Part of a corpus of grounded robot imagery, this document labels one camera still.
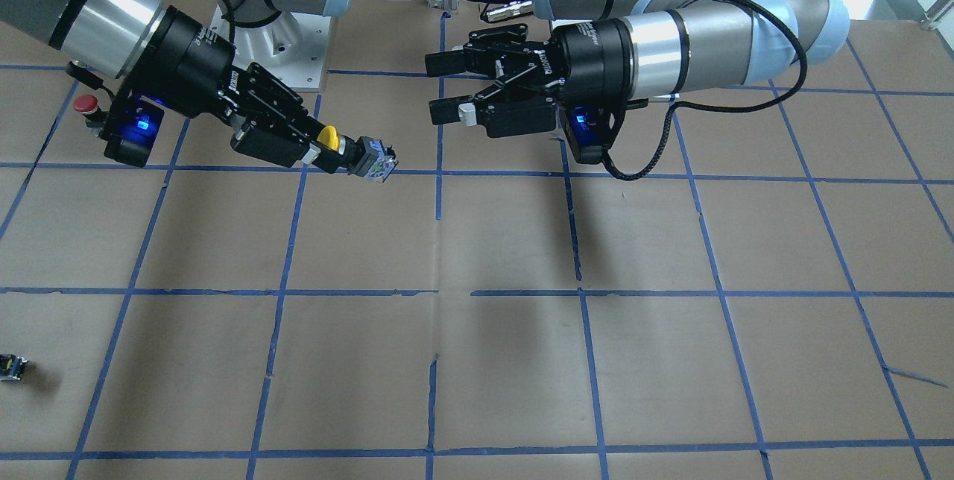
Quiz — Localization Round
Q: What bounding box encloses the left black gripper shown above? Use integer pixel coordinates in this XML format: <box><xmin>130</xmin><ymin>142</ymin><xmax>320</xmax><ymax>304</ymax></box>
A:
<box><xmin>425</xmin><ymin>19</ymin><xmax>634</xmax><ymax>139</ymax></box>

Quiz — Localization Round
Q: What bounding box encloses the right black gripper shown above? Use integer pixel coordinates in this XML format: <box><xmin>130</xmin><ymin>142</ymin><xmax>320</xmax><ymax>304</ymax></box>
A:
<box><xmin>123</xmin><ymin>7</ymin><xmax>351</xmax><ymax>174</ymax></box>

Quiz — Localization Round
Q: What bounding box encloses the yellow push button switch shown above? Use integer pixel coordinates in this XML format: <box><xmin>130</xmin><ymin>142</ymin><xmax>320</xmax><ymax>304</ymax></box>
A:
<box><xmin>309</xmin><ymin>125</ymin><xmax>399</xmax><ymax>183</ymax></box>

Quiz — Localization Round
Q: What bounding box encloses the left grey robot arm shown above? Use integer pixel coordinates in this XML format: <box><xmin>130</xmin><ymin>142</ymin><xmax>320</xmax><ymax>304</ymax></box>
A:
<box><xmin>425</xmin><ymin>0</ymin><xmax>850</xmax><ymax>138</ymax></box>

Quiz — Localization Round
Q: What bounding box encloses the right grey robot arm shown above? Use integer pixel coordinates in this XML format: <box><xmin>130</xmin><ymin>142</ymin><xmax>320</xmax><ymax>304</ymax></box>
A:
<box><xmin>2</xmin><ymin>0</ymin><xmax>391</xmax><ymax>176</ymax></box>

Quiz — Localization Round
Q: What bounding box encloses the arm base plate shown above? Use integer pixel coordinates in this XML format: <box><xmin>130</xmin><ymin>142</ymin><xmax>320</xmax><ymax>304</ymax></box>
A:
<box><xmin>234</xmin><ymin>12</ymin><xmax>336</xmax><ymax>93</ymax></box>

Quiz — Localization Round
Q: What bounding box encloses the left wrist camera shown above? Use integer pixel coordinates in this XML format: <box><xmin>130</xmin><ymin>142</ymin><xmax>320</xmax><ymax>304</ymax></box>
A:
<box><xmin>559</xmin><ymin>105</ymin><xmax>626</xmax><ymax>165</ymax></box>

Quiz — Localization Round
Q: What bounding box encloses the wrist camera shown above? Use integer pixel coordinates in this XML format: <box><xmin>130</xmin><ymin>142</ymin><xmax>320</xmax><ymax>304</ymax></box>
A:
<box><xmin>100</xmin><ymin>96</ymin><xmax>165</xmax><ymax>168</ymax></box>
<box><xmin>559</xmin><ymin>105</ymin><xmax>626</xmax><ymax>165</ymax></box>

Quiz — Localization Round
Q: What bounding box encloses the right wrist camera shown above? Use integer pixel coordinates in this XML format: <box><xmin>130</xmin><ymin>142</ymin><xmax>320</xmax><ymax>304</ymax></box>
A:
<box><xmin>100</xmin><ymin>96</ymin><xmax>165</xmax><ymax>168</ymax></box>

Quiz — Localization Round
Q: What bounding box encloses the red push button switch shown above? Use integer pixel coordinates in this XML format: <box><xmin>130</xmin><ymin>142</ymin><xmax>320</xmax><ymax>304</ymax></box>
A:
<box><xmin>72</xmin><ymin>94</ymin><xmax>108</xmax><ymax>137</ymax></box>

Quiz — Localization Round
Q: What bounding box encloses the black braided cable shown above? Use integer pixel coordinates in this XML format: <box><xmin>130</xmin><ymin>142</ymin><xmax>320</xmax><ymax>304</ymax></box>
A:
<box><xmin>604</xmin><ymin>0</ymin><xmax>809</xmax><ymax>182</ymax></box>

